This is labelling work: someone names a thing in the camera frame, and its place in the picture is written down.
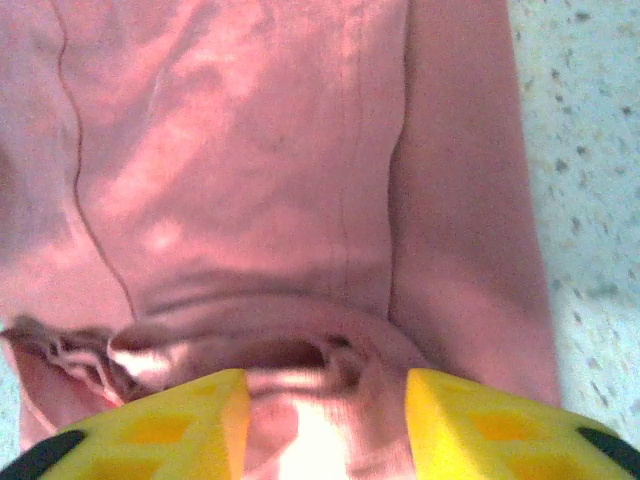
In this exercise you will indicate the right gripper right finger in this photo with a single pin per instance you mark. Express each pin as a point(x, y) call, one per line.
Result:
point(500, 440)

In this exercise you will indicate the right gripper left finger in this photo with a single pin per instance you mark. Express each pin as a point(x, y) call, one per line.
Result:
point(175, 435)

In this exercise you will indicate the pink t-shirt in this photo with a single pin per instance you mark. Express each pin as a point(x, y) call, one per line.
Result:
point(250, 175)

